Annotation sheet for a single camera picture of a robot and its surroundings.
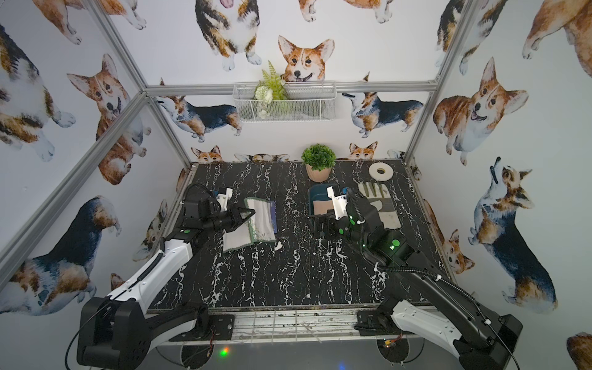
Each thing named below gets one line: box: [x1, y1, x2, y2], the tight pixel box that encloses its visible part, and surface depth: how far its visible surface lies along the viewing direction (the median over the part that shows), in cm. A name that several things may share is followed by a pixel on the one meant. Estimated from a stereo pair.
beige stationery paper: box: [312, 199, 335, 216], surface depth 106 cm
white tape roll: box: [368, 162, 394, 182], surface depth 120 cm
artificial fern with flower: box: [254, 60, 289, 120], surface depth 84 cm
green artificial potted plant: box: [300, 143, 337, 172], surface depth 103 cm
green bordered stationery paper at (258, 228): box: [222, 197, 276, 253], surface depth 86 cm
